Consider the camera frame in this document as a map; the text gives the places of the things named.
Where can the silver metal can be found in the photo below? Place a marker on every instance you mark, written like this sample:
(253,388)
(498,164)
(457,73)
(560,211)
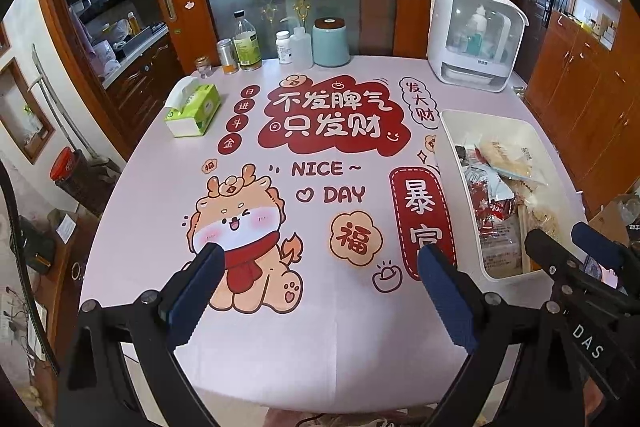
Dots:
(226,57)

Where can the white countertop sterilizer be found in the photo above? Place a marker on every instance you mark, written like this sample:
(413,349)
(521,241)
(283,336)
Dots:
(445,67)

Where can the clear puffed rice packet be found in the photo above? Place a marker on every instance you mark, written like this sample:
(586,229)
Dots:
(542,217)

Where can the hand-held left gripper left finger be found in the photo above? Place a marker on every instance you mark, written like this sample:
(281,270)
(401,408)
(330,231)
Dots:
(192,302)

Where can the green label glass bottle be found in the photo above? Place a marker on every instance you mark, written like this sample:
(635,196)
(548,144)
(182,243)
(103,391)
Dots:
(247,47)

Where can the wooden wall frame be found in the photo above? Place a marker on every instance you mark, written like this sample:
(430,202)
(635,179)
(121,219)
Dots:
(27,117)

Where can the small glass jar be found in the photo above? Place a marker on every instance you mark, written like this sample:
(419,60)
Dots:
(202,69)

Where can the wooden wall cabinet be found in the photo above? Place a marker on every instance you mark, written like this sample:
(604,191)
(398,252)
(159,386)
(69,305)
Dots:
(590,82)

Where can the orange drink bottle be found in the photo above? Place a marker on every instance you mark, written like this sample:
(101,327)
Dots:
(131,23)

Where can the wooden kitchen cabinet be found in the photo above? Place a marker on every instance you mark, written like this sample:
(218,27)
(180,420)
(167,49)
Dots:
(145,82)

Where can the white pill bottle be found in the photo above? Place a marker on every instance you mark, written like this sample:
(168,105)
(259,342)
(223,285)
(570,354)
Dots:
(284,49)

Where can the cardboard box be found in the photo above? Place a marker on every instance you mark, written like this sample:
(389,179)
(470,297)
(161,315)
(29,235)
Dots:
(607,214)

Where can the small red snack packet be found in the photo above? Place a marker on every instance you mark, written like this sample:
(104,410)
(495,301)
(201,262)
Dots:
(492,212)

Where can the teal ceramic canister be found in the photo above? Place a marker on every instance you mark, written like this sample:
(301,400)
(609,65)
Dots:
(331,44)

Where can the white plastic bin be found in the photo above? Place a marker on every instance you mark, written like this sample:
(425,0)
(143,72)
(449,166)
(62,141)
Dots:
(450,157)

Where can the white squeeze bottle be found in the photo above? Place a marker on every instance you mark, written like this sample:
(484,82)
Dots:
(302,49)

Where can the pile of snack packets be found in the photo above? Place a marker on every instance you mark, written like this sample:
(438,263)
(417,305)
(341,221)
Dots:
(510,159)

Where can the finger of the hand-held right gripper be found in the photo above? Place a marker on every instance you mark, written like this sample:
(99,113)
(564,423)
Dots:
(555,264)
(600,242)

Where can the green tissue box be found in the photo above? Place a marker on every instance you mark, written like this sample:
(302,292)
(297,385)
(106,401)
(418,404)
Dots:
(195,112)

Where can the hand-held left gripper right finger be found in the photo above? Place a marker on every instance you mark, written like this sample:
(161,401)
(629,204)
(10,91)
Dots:
(450,302)

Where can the dark wooden entry door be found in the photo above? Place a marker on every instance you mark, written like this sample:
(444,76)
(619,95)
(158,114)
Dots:
(525,17)

